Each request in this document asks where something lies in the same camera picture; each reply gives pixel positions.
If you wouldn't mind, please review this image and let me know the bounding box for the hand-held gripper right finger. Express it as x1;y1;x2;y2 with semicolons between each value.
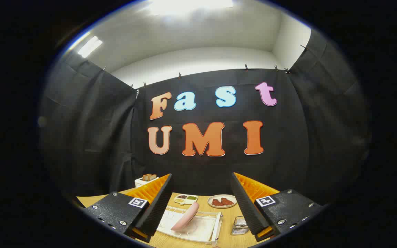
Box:
231;172;324;242

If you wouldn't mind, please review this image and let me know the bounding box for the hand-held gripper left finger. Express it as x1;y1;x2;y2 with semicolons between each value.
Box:
83;173;174;243

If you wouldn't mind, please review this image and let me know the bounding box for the metal wire basket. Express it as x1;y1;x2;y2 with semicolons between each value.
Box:
231;216;250;236

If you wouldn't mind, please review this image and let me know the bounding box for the pink plate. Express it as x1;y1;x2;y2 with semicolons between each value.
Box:
171;202;200;231

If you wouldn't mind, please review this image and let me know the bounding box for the white wire dish rack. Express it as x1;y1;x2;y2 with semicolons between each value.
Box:
156;205;224;247

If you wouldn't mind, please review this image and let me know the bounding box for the white plate with meat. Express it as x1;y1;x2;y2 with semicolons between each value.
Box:
207;194;237;209

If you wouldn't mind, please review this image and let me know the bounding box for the white divided dish with beans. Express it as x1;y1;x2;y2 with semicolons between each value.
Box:
174;194;198;205

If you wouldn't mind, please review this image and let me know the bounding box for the white toaster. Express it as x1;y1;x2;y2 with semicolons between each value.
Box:
135;176;160;188

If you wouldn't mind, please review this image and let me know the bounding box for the white drip tray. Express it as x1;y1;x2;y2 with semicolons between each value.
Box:
157;210;218;242

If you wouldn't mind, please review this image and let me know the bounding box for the black backdrop cloth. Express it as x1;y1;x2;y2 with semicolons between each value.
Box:
38;29;371;207

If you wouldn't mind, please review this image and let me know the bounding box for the rectangular ceiling light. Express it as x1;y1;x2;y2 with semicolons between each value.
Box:
78;36;103;58

